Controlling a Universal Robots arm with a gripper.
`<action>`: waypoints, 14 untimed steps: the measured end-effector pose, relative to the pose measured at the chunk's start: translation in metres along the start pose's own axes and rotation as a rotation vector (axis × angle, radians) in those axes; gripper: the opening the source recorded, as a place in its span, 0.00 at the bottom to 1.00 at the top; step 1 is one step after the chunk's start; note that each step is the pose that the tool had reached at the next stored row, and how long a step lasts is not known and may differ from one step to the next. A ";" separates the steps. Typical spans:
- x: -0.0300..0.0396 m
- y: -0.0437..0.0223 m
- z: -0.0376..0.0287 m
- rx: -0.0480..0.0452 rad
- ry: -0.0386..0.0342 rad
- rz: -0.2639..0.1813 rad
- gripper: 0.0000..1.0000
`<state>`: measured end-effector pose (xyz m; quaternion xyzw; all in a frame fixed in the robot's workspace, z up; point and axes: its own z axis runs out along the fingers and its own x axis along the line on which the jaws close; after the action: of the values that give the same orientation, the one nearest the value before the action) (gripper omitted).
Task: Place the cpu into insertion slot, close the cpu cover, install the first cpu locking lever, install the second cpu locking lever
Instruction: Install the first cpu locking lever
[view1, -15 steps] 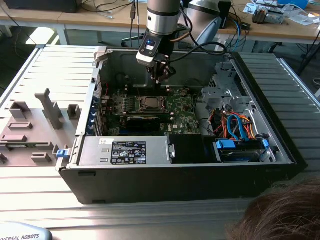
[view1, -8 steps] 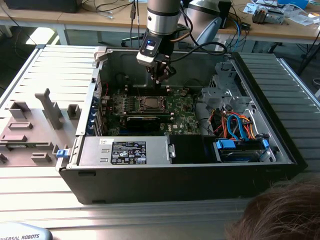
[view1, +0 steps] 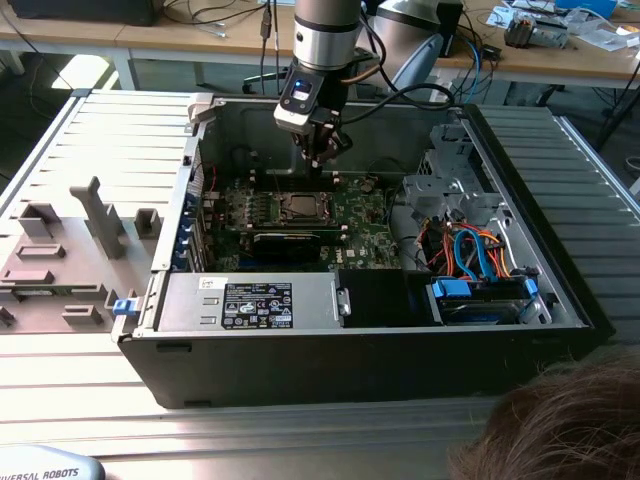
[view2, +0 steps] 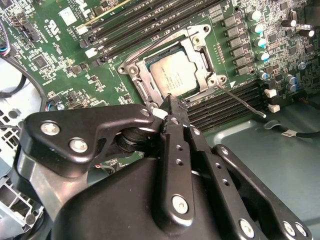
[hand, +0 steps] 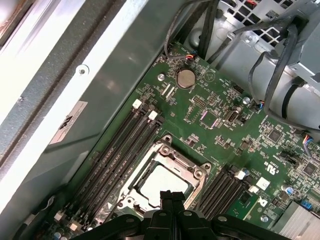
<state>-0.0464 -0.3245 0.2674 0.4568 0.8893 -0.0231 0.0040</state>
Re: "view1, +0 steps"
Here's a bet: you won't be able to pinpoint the blue wire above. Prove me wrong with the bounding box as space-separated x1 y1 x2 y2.
452 223 494 287

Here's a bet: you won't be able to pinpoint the red yellow power wires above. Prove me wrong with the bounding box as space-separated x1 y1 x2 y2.
419 219 456 277

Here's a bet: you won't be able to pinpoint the CPU cooler with fins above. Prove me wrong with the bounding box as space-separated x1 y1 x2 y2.
503 13 540 50

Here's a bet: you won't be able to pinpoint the pale blue teach pendant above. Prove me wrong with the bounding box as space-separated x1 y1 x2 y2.
0 443 107 480

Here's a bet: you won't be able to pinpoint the wooden desk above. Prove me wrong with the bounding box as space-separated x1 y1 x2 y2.
0 0 311 92
434 0 640 91

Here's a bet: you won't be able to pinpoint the brown-haired person's head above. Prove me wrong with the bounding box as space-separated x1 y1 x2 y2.
447 349 640 480

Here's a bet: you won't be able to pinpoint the CPU socket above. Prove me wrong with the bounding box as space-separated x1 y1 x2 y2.
272 189 335 226

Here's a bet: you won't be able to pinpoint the blue cardboard box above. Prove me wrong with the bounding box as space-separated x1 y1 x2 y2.
555 0 619 19

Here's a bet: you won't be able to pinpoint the silver metal device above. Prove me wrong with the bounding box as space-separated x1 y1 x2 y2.
535 18 571 50

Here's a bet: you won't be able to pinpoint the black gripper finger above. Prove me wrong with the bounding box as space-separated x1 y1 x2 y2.
292 126 322 179
319 122 355 179

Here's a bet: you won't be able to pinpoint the hard disk in blue carrier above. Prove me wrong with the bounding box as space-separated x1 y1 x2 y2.
427 276 542 327

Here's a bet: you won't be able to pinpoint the black stand leg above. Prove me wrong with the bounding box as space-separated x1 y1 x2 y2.
596 62 640 147

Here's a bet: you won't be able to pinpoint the orange wire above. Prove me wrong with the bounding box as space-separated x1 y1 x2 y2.
472 227 514 280

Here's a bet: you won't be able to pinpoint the green motherboard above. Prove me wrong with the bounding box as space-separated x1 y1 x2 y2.
199 172 405 274

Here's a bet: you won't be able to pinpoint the grey parts rack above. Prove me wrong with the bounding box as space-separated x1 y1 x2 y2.
0 174 166 336

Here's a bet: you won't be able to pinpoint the black equipment box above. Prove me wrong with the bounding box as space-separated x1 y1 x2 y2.
8 0 157 27

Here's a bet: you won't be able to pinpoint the thin black fan wire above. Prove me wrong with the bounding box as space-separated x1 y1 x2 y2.
367 156 407 201

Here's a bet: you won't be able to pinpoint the black graphics card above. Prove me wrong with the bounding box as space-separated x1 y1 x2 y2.
249 227 337 265

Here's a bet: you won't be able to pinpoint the metal drive cage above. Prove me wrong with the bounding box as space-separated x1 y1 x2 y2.
401 122 507 229

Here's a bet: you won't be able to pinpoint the grey power supply unit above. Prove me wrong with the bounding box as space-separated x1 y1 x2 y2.
153 272 347 334

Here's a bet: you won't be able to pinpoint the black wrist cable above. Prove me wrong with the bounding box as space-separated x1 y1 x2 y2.
339 82 457 126

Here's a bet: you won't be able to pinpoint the black PC case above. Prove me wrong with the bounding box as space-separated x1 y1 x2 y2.
113 92 617 410

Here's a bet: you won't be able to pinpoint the metal socket cover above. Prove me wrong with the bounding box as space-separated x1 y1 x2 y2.
278 191 332 224

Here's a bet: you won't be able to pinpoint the white power adapter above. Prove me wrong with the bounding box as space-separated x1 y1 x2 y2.
430 78 454 104

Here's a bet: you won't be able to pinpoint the clear plastic bag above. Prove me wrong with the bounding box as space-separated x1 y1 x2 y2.
574 19 640 54

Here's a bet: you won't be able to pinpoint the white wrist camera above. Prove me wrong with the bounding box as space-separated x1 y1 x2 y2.
273 74 322 133

